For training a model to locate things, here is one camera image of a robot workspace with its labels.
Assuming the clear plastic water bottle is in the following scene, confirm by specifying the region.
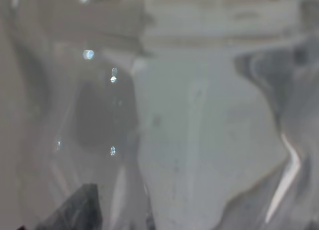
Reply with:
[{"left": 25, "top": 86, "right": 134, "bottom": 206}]
[{"left": 0, "top": 0, "right": 319, "bottom": 230}]

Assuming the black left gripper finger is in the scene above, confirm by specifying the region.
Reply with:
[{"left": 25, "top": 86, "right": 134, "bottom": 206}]
[{"left": 35, "top": 184, "right": 103, "bottom": 230}]

